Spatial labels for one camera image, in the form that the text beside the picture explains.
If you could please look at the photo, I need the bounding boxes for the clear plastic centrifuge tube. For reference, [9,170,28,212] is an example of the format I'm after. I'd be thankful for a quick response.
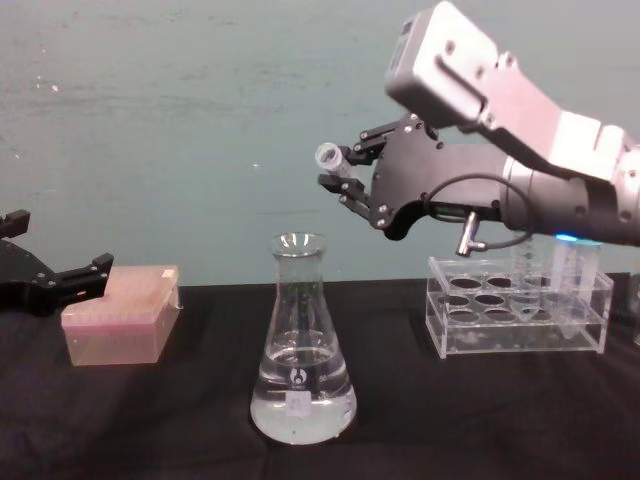
[512,234,548,323]
[313,141,359,180]
[549,239,602,342]

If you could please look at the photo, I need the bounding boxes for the pale green wall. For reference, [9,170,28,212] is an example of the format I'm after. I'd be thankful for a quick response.
[0,0,640,289]

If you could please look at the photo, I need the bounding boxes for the glass conical flask with liquid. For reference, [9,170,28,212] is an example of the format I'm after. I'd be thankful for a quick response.
[249,231,359,446]

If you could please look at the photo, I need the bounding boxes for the black table cloth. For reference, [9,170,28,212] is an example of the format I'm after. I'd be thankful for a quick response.
[0,272,640,480]

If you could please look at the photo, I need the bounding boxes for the thin dark cable silver plug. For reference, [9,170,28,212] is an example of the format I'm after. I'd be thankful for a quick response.
[422,172,536,257]

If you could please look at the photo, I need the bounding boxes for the clear acrylic tube rack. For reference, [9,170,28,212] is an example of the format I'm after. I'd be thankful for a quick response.
[424,255,616,359]

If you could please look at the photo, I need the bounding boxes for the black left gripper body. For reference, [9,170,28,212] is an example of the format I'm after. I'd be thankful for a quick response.
[0,238,59,318]

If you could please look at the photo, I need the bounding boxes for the pink pipette tip box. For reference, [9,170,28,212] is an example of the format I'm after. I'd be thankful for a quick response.
[60,264,182,368]

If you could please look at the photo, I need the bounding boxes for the right robot arm with camera housing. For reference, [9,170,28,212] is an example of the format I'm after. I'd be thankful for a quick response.
[383,0,640,249]

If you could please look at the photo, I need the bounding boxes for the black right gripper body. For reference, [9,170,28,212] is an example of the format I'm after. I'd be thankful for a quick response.
[370,113,509,242]

